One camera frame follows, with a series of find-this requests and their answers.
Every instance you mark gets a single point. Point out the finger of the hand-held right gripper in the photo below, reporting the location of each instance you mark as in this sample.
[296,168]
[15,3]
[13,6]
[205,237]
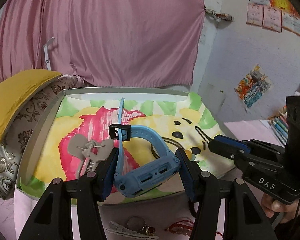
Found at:
[225,150]
[235,143]

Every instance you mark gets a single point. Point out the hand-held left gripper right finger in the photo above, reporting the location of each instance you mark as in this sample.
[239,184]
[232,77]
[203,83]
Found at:
[183,170]

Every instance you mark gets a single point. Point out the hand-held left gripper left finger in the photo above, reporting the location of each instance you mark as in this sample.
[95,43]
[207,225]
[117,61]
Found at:
[110,172]

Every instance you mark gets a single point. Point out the black bobby pin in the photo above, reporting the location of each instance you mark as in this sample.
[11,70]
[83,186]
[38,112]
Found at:
[202,133]

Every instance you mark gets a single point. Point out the blue smartwatch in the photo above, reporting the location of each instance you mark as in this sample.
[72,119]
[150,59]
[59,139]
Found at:
[145,177]

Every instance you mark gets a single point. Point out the grey metal tray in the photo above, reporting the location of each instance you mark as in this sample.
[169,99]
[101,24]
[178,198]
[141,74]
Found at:
[40,135]

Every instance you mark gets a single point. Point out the person's right hand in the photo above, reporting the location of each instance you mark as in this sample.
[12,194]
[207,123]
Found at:
[272,205]

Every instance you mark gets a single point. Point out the grey hair claw clip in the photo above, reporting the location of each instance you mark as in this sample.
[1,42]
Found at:
[100,152]

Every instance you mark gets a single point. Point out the stack of books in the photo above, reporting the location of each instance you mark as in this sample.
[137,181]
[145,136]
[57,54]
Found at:
[280,127]

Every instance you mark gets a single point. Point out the pink bed sheet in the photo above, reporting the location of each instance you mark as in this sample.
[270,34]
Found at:
[152,210]

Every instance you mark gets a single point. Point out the white hair clip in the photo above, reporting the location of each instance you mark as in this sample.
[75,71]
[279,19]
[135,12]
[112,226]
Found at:
[125,230]

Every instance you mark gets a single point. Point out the painted paper sheet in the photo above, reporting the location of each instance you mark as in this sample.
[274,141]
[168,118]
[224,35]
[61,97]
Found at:
[72,120]

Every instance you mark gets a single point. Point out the floral patterned pillow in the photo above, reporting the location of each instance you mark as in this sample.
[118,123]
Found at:
[27,122]

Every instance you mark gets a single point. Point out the yellow pillow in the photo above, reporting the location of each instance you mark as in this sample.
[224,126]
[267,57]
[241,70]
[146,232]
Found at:
[12,100]

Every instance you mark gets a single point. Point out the pink curtain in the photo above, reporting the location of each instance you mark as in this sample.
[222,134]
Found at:
[115,30]

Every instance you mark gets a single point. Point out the colourful wall drawing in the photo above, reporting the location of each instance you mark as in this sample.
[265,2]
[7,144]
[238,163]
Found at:
[252,87]

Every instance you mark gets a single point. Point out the red white wall ornament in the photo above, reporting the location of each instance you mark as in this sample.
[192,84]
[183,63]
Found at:
[220,15]

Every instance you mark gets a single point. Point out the group of wall certificates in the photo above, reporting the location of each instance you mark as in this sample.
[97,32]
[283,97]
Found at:
[272,17]

